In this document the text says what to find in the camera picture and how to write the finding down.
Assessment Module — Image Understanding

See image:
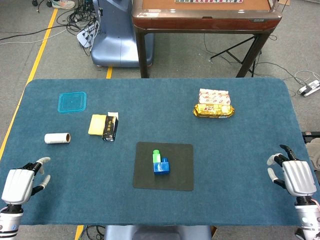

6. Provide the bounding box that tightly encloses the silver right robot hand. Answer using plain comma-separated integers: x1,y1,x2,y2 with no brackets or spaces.
266,144,317,205

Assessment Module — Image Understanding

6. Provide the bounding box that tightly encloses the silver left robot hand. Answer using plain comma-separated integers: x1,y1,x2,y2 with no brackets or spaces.
1,156,52,205

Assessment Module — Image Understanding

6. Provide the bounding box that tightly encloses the blue toy block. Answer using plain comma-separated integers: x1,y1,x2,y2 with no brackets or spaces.
153,156,171,175

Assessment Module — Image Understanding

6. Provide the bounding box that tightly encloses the black rectangular mat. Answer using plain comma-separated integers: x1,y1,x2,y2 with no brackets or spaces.
132,141,195,192

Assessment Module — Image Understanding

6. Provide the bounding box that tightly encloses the beige cloth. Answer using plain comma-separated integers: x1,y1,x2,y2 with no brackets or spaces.
306,141,320,173

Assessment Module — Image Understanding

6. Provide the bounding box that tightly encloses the white paper roll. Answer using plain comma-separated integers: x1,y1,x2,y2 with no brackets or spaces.
44,132,72,145

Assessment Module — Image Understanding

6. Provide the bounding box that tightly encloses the white power strip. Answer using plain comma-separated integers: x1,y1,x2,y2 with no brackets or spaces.
76,23,100,48
297,79,320,97

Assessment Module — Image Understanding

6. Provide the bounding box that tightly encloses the teal transparent plastic lid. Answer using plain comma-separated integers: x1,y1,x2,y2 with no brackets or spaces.
57,91,88,114

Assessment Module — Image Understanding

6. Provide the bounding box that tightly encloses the yellow sponge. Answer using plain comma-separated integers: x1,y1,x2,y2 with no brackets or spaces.
87,114,107,137

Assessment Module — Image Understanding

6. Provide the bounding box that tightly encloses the black carton with gold print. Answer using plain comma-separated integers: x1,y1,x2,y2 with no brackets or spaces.
101,115,119,142

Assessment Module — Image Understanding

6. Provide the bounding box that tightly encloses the gold snack packet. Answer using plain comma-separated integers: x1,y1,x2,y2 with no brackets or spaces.
192,103,236,119

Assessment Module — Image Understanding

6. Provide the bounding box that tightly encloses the white red snack packet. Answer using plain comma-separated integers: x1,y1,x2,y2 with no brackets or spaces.
198,88,231,106

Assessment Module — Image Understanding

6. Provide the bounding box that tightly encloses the blue-grey robot torso base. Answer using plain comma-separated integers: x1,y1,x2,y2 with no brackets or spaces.
103,224,213,240

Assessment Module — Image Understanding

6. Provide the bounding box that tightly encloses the teal fabric table cover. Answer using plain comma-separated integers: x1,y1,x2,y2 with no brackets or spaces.
0,77,320,227

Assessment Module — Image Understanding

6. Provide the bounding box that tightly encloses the brown mahjong table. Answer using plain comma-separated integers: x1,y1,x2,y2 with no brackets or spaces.
131,0,283,79

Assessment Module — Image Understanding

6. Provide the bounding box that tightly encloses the white sneaker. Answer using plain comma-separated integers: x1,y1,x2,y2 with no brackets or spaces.
51,0,76,10

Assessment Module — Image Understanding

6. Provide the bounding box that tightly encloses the face-up mahjong tile row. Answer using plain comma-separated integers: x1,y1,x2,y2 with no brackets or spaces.
174,0,244,4

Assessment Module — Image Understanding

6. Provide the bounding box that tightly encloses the black equipment frame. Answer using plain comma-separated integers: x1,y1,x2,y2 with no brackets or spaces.
301,131,320,144

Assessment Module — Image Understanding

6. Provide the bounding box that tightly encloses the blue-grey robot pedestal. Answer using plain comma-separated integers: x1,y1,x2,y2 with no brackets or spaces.
90,0,155,68

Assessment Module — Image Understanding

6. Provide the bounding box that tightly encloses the black cable tangle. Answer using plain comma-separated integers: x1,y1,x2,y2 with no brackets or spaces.
56,0,101,57

